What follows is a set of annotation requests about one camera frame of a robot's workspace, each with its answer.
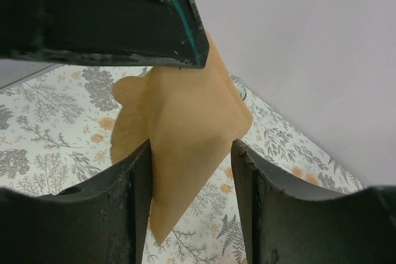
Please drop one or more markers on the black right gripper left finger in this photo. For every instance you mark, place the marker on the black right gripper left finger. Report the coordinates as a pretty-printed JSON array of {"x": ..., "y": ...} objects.
[{"x": 100, "y": 220}]

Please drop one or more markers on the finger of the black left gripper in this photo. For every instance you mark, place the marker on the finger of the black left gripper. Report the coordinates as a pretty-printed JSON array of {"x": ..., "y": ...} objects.
[{"x": 104, "y": 32}]

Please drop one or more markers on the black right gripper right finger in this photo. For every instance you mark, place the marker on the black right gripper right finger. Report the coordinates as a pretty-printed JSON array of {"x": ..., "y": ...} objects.
[{"x": 285, "y": 219}]

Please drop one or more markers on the brown paper coffee filter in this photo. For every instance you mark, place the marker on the brown paper coffee filter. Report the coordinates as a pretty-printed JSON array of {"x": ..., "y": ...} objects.
[{"x": 191, "y": 117}]

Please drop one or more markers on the floral patterned table mat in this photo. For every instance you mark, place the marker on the floral patterned table mat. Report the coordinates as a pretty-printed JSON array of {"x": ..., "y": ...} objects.
[{"x": 56, "y": 132}]

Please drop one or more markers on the grey ribbed glass carafe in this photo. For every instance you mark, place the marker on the grey ribbed glass carafe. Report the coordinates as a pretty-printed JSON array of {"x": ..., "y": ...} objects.
[{"x": 240, "y": 86}]

